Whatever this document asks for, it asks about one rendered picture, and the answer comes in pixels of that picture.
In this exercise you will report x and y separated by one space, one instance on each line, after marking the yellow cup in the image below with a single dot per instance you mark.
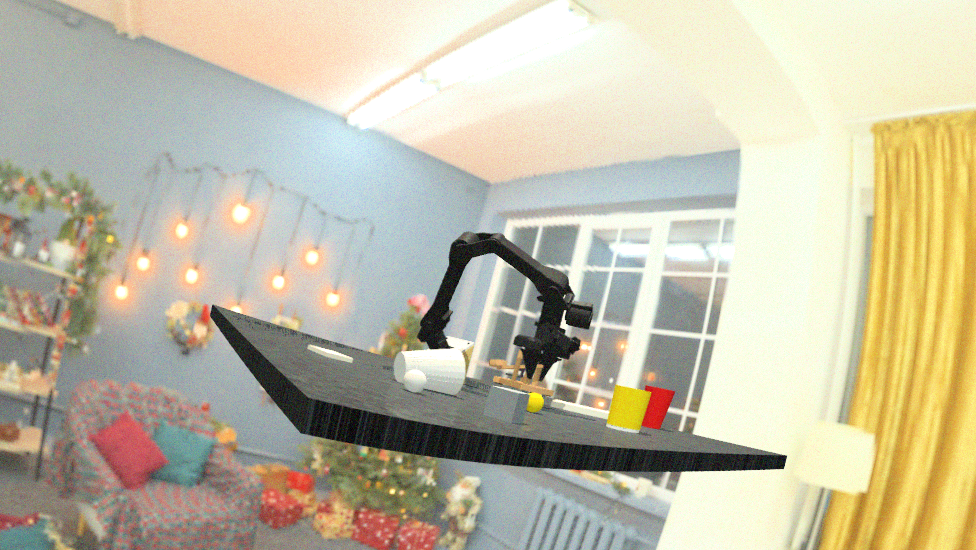
628 408

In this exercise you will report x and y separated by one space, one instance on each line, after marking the red plastic cup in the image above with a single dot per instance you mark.
658 406

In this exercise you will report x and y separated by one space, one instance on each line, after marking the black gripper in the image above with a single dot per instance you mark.
535 345

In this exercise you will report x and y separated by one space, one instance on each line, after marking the white ball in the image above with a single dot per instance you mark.
414 381

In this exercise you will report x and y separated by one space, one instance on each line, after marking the yellow ball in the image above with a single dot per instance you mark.
535 403

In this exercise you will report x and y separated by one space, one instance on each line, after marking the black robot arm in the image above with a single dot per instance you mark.
551 283

